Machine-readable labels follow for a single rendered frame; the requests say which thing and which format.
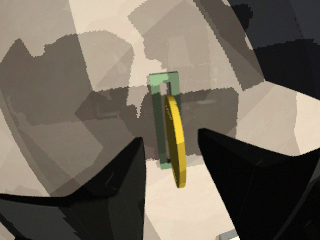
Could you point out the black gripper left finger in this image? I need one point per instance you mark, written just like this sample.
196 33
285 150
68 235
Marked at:
110 206

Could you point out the gold coin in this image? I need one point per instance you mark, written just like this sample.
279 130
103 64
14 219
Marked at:
175 140

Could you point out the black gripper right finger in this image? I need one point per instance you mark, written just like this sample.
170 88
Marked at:
262 190

